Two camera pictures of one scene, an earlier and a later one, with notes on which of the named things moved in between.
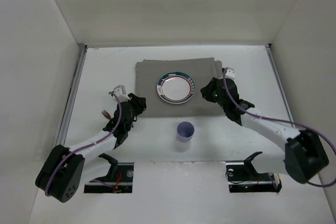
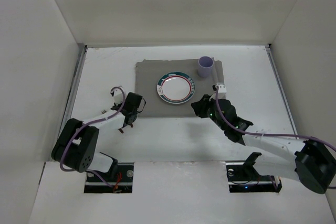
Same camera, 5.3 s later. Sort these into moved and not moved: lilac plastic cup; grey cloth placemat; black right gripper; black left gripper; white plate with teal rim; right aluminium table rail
Moved: lilac plastic cup; black right gripper
Not moved: right aluminium table rail; white plate with teal rim; black left gripper; grey cloth placemat
